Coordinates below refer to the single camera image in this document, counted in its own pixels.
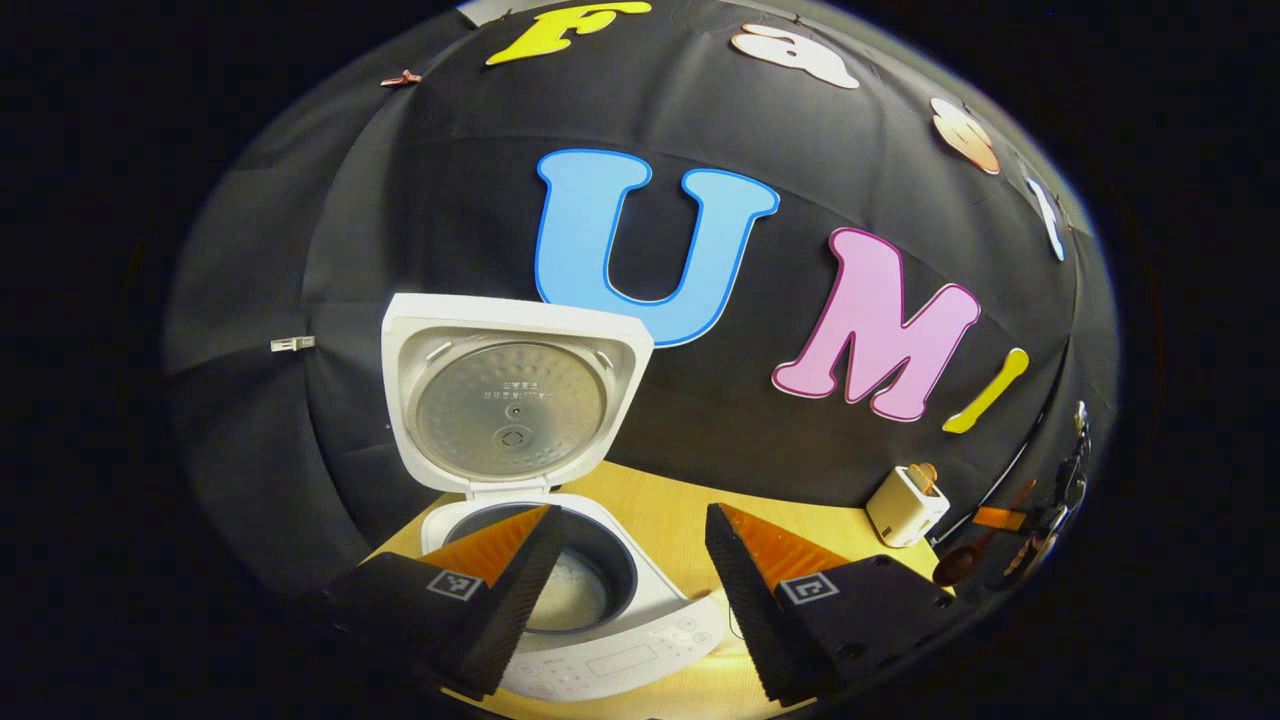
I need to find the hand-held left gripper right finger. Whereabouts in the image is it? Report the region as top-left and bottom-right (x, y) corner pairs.
(705, 502), (956, 706)

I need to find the brown wooden spoon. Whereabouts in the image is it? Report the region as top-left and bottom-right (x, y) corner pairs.
(932, 478), (1038, 588)

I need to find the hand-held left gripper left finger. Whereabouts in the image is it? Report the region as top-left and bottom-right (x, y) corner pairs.
(325, 503), (569, 701)

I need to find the black backdrop cloth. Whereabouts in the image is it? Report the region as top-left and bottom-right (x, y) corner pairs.
(160, 0), (1121, 601)

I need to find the white rice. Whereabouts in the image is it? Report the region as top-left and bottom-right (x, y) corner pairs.
(545, 550), (613, 629)

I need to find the white toaster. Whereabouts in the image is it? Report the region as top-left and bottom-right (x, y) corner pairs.
(865, 463), (951, 549)

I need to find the white rice cooker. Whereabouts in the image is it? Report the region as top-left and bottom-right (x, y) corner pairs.
(380, 292), (726, 703)

